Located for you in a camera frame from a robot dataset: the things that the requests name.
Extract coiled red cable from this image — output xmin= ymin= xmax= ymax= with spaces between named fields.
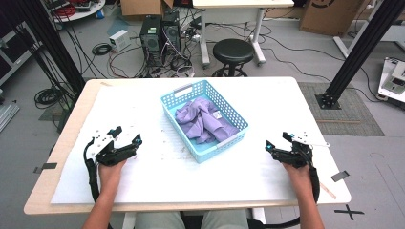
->
xmin=53 ymin=4 xmax=76 ymax=18

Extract large printed cardboard box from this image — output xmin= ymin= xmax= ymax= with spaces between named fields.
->
xmin=299 ymin=0 xmax=371 ymax=36

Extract black tape cross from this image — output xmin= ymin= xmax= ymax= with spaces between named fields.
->
xmin=333 ymin=204 xmax=365 ymax=221

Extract small coiled black cable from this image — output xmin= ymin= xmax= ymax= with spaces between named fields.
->
xmin=91 ymin=42 xmax=113 ymax=56

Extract brown cardboard box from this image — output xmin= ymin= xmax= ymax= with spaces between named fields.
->
xmin=119 ymin=0 xmax=175 ymax=17

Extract white desk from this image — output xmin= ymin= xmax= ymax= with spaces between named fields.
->
xmin=192 ymin=0 xmax=295 ymax=70

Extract black computer tower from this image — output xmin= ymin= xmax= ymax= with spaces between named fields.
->
xmin=139 ymin=14 xmax=163 ymax=68

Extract black metal frame post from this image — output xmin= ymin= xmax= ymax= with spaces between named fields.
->
xmin=315 ymin=0 xmax=405 ymax=111
xmin=13 ymin=0 xmax=86 ymax=96

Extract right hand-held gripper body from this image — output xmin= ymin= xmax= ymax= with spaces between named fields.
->
xmin=274 ymin=130 xmax=331 ymax=170

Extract large coiled black cable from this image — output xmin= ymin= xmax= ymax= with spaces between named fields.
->
xmin=33 ymin=87 xmax=65 ymax=110

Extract tangle of computer cables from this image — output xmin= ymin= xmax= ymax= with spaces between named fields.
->
xmin=108 ymin=18 xmax=204 ymax=79

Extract black round stool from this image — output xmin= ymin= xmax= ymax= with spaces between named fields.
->
xmin=211 ymin=37 xmax=256 ymax=78

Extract person's right hand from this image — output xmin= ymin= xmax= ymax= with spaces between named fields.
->
xmin=281 ymin=161 xmax=315 ymax=196

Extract white foam mat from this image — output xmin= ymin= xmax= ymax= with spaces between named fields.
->
xmin=51 ymin=84 xmax=316 ymax=204

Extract person's legs in grey trousers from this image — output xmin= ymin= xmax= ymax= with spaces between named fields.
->
xmin=135 ymin=209 xmax=249 ymax=229

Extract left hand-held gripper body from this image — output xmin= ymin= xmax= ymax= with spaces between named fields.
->
xmin=90 ymin=128 xmax=139 ymax=167

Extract black chair seat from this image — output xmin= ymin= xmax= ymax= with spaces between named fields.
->
xmin=181 ymin=211 xmax=206 ymax=229

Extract small white box device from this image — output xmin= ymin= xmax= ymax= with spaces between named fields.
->
xmin=108 ymin=29 xmax=132 ymax=52

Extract light blue plastic basket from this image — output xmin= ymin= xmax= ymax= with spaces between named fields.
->
xmin=160 ymin=79 xmax=249 ymax=165

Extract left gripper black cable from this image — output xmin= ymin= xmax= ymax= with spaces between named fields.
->
xmin=82 ymin=137 xmax=101 ymax=203

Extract purple shorts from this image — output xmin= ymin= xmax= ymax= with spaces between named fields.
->
xmin=174 ymin=96 xmax=241 ymax=145

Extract white machine panel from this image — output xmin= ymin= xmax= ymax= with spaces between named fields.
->
xmin=376 ymin=56 xmax=405 ymax=104

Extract person's left hand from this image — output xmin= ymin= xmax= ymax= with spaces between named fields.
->
xmin=97 ymin=159 xmax=128 ymax=193

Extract black tape strip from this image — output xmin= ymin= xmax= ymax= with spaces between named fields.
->
xmin=330 ymin=170 xmax=351 ymax=183
xmin=32 ymin=162 xmax=58 ymax=175

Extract grey metal rail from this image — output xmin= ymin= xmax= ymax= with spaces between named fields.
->
xmin=0 ymin=103 xmax=20 ymax=133

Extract thin wooden stick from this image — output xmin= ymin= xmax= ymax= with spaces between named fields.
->
xmin=319 ymin=182 xmax=337 ymax=200

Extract open computer tower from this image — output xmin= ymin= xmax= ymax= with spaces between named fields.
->
xmin=161 ymin=10 xmax=181 ymax=55

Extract grey floor mat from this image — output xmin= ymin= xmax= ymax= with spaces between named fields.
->
xmin=297 ymin=81 xmax=386 ymax=137

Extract grey metal rack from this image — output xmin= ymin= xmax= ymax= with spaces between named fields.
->
xmin=0 ymin=22 xmax=42 ymax=87

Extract round white table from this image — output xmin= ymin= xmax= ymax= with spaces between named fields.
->
xmin=44 ymin=0 xmax=107 ymax=23

